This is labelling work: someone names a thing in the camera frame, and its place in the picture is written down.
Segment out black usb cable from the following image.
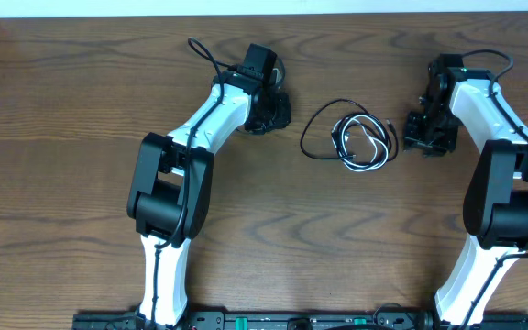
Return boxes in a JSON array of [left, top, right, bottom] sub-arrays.
[[299, 98, 400, 164]]

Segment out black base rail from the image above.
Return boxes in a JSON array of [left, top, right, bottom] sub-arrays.
[[71, 310, 528, 330]]

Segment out white usb cable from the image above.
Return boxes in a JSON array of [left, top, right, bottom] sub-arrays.
[[334, 114, 391, 173]]

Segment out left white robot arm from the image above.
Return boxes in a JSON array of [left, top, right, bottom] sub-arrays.
[[126, 38, 292, 329]]

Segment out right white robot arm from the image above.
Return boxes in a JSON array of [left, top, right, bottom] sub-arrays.
[[403, 53, 528, 329]]

